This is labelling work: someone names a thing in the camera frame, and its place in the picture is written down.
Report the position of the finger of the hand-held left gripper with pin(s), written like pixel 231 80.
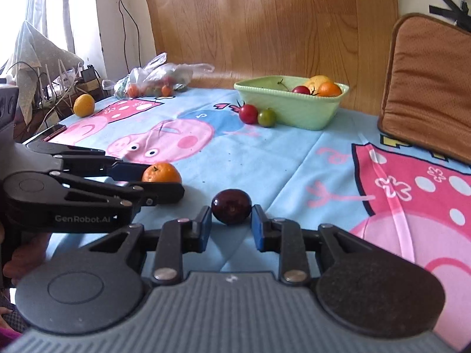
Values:
pixel 165 193
pixel 127 171

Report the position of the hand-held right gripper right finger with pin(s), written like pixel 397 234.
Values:
pixel 259 230

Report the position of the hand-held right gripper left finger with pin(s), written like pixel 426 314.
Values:
pixel 202 230

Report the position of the tangerine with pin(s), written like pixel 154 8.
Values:
pixel 162 174
pixel 330 90

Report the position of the green plastic basket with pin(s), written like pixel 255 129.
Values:
pixel 294 112

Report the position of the red cherry tomato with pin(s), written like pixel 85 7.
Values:
pixel 301 90
pixel 248 114

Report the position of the large yellow orange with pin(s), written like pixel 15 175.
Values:
pixel 319 79

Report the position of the person's left hand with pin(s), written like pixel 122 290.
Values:
pixel 31 257

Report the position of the cartoon pig printed blanket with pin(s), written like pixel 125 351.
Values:
pixel 279 161

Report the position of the small yellow citrus fruit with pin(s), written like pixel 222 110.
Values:
pixel 84 106

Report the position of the small orange bagged fruit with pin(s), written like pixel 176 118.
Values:
pixel 133 91
pixel 166 90

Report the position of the phone with red case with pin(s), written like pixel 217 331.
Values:
pixel 55 131

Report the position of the brown box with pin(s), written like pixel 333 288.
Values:
pixel 88 89

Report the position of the clear plastic bag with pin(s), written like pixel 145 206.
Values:
pixel 165 75

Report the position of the black power adapter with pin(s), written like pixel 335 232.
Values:
pixel 89 74

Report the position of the white router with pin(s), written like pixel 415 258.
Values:
pixel 60 81

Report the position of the green cherry tomato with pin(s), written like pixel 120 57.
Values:
pixel 267 118

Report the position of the purple clothing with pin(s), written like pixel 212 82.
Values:
pixel 7 334

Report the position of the grey patterned cloth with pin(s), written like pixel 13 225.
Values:
pixel 36 47

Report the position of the white curtain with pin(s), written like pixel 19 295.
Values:
pixel 55 7

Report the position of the wooden headboard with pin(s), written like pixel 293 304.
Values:
pixel 276 25

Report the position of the brown seat cushion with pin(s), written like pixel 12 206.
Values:
pixel 430 88

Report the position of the black tape strips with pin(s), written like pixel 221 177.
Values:
pixel 441 9

